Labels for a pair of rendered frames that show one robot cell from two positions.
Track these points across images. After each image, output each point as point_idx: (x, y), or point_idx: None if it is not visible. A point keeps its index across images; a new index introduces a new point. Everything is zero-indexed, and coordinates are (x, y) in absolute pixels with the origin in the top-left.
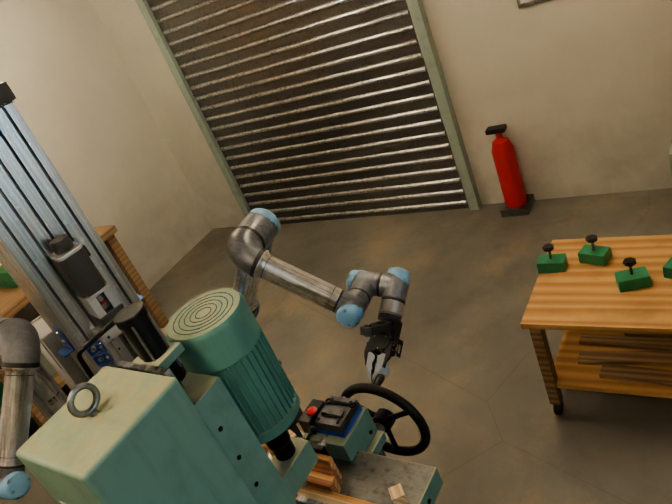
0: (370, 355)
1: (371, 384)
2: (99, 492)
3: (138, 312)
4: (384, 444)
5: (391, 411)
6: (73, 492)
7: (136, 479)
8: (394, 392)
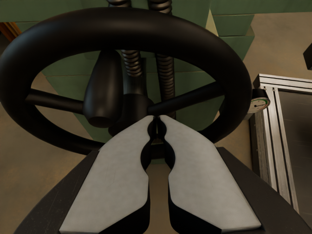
0: (217, 198)
1: (87, 16)
2: None
3: None
4: (161, 146)
5: (113, 131)
6: None
7: None
8: (10, 52)
